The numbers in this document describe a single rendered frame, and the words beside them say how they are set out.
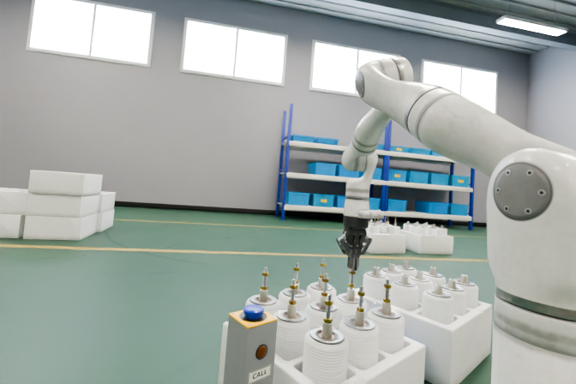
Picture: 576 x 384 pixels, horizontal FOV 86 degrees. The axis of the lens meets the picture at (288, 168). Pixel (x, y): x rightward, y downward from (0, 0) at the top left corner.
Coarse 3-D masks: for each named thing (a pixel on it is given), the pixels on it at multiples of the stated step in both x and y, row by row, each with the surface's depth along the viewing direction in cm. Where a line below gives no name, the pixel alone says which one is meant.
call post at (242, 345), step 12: (228, 324) 60; (240, 324) 58; (264, 324) 58; (276, 324) 60; (228, 336) 60; (240, 336) 57; (252, 336) 56; (264, 336) 58; (228, 348) 60; (240, 348) 57; (252, 348) 56; (228, 360) 59; (240, 360) 56; (252, 360) 56; (264, 360) 58; (228, 372) 59; (240, 372) 56; (252, 372) 56; (264, 372) 58
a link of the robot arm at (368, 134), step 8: (400, 64) 64; (408, 64) 64; (400, 72) 64; (408, 72) 64; (400, 80) 64; (408, 80) 64; (368, 112) 80; (376, 112) 76; (368, 120) 79; (376, 120) 77; (384, 120) 76; (360, 128) 81; (368, 128) 79; (376, 128) 78; (384, 128) 78; (360, 136) 81; (368, 136) 80; (376, 136) 80; (360, 144) 83; (368, 144) 82; (376, 144) 83
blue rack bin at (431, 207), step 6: (420, 204) 595; (426, 204) 577; (432, 204) 566; (438, 204) 567; (444, 204) 569; (420, 210) 594; (426, 210) 576; (432, 210) 566; (438, 210) 568; (444, 210) 570
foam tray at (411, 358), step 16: (224, 336) 85; (224, 352) 84; (384, 352) 77; (400, 352) 77; (416, 352) 78; (224, 368) 84; (288, 368) 67; (352, 368) 69; (384, 368) 70; (400, 368) 74; (416, 368) 79
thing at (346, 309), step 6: (336, 300) 91; (342, 306) 89; (348, 306) 88; (354, 306) 88; (366, 306) 90; (342, 312) 88; (348, 312) 88; (354, 312) 87; (366, 312) 91; (342, 318) 88
